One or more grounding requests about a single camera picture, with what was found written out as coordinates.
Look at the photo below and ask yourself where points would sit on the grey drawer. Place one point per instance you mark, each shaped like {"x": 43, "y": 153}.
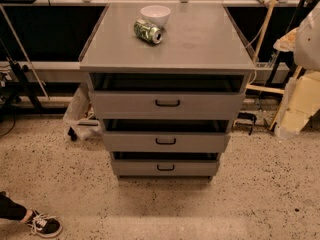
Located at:
{"x": 163, "y": 168}
{"x": 165, "y": 142}
{"x": 166, "y": 105}

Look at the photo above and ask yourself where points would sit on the wooden frame stand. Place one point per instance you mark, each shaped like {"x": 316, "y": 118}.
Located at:
{"x": 293, "y": 67}

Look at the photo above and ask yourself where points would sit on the white bowl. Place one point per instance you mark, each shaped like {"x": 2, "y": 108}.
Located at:
{"x": 156, "y": 14}

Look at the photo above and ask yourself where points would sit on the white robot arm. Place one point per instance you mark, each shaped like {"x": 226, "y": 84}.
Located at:
{"x": 307, "y": 44}

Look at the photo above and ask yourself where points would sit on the grey top drawer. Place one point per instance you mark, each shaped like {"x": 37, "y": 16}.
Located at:
{"x": 166, "y": 105}

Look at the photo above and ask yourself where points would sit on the clear plastic bag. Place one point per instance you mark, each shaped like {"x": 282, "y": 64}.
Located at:
{"x": 80, "y": 116}

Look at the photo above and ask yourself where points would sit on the grey bottom drawer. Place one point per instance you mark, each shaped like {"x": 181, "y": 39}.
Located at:
{"x": 163, "y": 168}

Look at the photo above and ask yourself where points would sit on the grey drawer cabinet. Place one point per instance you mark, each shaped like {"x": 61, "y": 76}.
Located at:
{"x": 200, "y": 52}

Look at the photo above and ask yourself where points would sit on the black tripod stand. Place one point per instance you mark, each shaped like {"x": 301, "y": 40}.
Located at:
{"x": 17, "y": 70}

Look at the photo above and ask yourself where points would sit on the crushed green soda can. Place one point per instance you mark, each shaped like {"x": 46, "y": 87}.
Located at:
{"x": 147, "y": 31}

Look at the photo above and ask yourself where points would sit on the black trouser leg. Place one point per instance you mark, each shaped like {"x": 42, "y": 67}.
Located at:
{"x": 9, "y": 209}

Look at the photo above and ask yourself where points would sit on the black and white sneaker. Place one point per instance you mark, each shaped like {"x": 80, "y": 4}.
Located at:
{"x": 44, "y": 225}

